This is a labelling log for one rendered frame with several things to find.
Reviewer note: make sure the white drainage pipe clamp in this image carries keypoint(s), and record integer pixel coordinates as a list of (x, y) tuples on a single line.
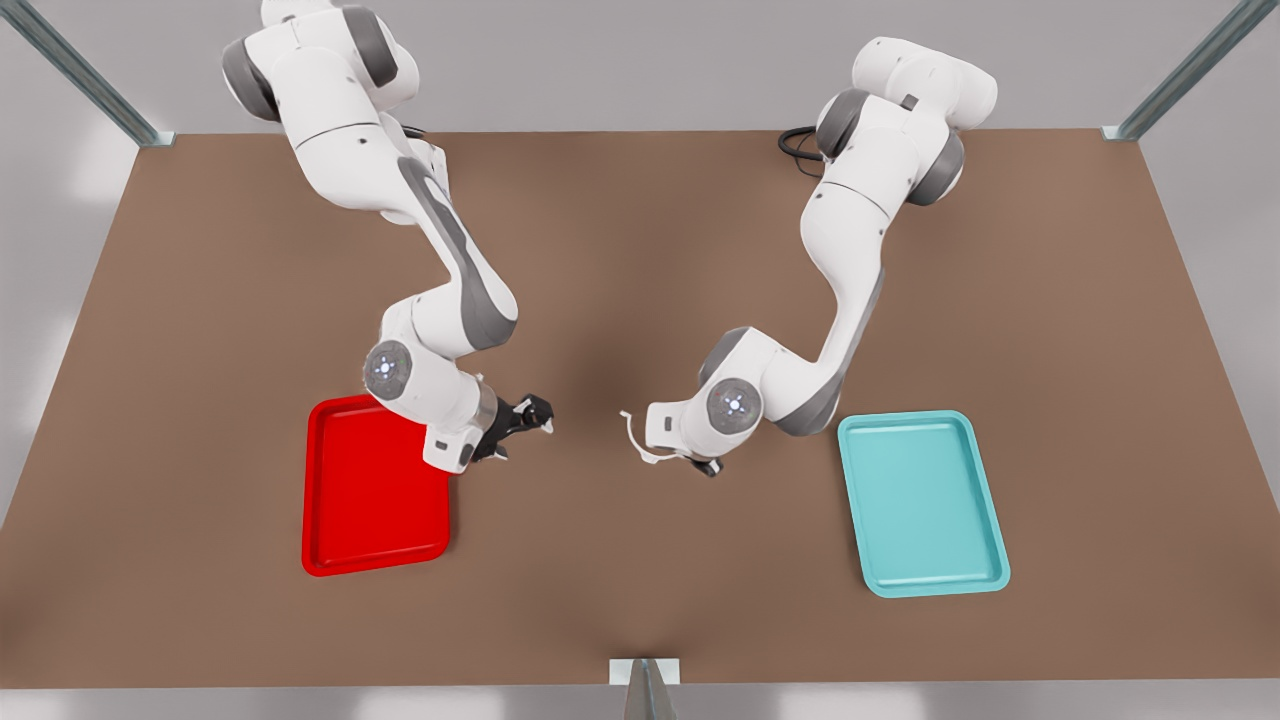
[(647, 458)]

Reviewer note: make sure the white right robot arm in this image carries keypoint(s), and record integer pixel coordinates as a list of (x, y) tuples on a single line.
[(340, 130)]

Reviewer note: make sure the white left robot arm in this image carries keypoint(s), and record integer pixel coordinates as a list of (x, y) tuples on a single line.
[(860, 190)]

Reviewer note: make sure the red rectangular tray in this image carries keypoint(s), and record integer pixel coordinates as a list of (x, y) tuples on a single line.
[(375, 500)]

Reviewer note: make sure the teal rectangular tray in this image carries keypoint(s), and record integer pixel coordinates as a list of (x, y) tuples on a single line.
[(922, 505)]

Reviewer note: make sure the silver frame post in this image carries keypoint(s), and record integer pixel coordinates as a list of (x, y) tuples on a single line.
[(90, 85), (1185, 75), (645, 685)]

